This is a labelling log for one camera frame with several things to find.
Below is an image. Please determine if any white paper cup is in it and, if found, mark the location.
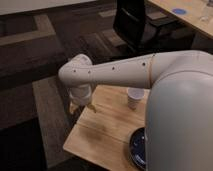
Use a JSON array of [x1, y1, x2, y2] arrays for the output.
[[127, 88, 145, 110]]

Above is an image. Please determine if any clear drinking glass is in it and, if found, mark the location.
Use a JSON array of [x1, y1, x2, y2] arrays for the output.
[[200, 12, 210, 22]]

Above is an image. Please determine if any black office chair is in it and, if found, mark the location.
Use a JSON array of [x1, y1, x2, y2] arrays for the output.
[[113, 0, 175, 54]]

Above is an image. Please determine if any dark blue ceramic bowl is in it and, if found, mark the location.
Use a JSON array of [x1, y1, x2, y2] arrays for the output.
[[129, 127, 146, 171]]

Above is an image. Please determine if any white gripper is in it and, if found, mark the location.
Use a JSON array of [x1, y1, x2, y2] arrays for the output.
[[69, 84, 97, 115]]

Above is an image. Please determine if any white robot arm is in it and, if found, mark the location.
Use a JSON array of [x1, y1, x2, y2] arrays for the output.
[[58, 50, 213, 171]]

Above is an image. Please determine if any blue round coaster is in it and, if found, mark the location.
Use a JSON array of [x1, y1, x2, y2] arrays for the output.
[[172, 8, 187, 15]]

